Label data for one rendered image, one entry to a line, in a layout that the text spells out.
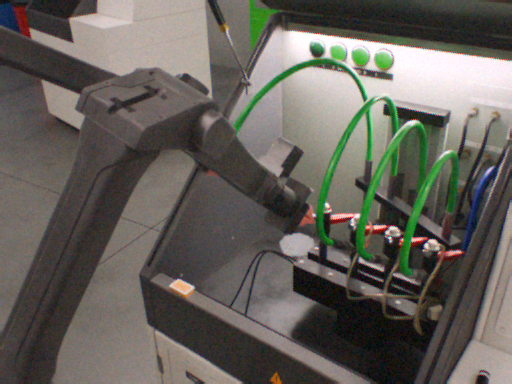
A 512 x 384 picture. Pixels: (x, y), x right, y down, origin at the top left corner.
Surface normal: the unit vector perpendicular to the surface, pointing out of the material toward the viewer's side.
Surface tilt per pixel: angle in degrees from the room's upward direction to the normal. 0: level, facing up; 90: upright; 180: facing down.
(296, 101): 90
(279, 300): 0
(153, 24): 90
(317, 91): 90
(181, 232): 90
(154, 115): 20
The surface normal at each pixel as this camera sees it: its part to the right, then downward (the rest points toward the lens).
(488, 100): -0.61, 0.41
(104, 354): -0.03, -0.87
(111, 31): 0.68, 0.34
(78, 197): -0.37, 0.08
